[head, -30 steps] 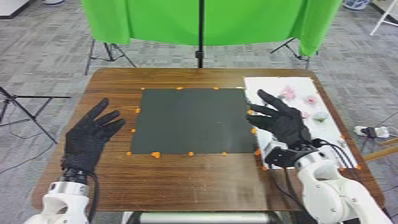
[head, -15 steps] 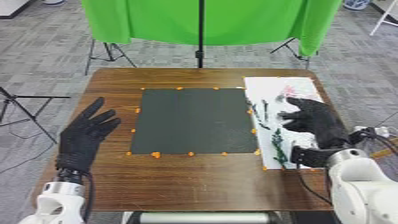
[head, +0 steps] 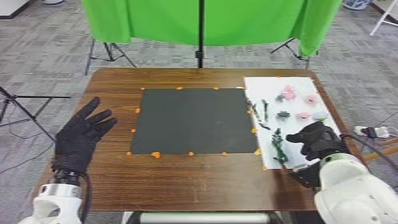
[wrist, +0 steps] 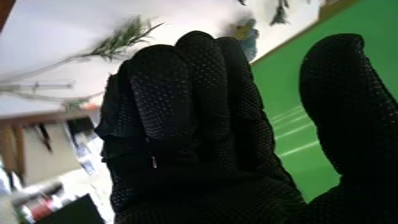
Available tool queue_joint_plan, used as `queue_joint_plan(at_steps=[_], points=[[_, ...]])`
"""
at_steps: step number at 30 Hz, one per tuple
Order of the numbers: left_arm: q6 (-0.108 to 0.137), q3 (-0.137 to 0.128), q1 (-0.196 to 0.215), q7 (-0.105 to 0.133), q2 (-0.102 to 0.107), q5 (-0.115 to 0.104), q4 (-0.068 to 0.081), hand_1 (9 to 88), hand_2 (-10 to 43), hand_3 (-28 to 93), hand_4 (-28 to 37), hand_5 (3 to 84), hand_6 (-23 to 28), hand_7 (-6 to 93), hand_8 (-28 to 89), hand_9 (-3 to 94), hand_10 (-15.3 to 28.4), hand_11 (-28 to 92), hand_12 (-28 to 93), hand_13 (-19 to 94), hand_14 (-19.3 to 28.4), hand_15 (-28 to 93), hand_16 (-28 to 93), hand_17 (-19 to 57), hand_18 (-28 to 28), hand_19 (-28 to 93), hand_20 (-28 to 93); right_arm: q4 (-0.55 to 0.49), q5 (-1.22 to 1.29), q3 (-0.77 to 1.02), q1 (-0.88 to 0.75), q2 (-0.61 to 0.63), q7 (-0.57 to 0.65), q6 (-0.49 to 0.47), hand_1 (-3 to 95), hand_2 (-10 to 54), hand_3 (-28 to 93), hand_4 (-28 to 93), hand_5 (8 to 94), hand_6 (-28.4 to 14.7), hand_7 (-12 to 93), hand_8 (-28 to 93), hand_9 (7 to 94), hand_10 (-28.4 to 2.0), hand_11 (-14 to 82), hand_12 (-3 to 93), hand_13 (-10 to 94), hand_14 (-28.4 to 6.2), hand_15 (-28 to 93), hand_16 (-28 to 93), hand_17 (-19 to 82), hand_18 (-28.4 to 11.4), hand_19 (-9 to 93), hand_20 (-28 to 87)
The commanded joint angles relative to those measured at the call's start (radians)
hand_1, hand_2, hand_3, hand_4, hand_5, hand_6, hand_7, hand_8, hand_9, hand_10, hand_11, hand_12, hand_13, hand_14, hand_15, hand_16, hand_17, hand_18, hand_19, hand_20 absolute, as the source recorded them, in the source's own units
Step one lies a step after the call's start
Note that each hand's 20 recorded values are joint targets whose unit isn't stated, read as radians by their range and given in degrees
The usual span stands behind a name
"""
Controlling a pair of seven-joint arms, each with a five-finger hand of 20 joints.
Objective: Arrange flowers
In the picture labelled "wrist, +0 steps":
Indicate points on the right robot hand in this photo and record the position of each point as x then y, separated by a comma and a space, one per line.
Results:
196, 140

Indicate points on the dark green sprig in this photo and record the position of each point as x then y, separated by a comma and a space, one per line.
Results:
280, 15

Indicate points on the white sheet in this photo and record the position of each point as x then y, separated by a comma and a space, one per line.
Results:
65, 23

